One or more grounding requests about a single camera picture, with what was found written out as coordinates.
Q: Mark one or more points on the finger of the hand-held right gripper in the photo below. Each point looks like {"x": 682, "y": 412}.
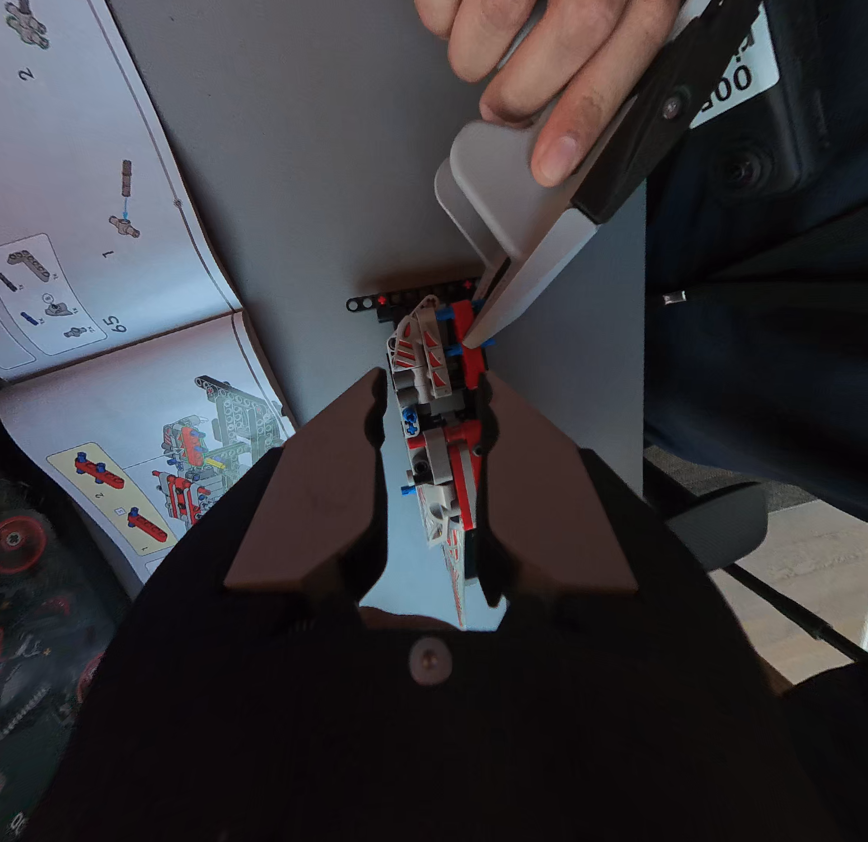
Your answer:
{"x": 536, "y": 258}
{"x": 454, "y": 204}

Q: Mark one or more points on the lego technic vehicle model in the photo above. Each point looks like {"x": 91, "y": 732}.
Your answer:
{"x": 434, "y": 448}

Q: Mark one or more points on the lego set box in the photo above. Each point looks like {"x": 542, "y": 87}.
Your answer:
{"x": 41, "y": 625}

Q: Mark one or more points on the lego instruction booklet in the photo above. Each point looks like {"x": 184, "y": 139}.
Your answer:
{"x": 102, "y": 143}

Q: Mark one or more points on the red lego beam blue pins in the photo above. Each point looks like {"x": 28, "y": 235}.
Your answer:
{"x": 473, "y": 364}

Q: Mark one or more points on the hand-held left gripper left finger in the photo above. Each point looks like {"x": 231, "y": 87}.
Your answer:
{"x": 312, "y": 489}

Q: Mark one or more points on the person's right hand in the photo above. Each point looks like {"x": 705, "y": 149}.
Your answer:
{"x": 576, "y": 41}

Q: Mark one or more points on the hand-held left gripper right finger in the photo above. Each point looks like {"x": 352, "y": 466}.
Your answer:
{"x": 549, "y": 509}

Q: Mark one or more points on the person's dark jacket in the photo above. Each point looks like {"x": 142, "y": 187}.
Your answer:
{"x": 746, "y": 353}

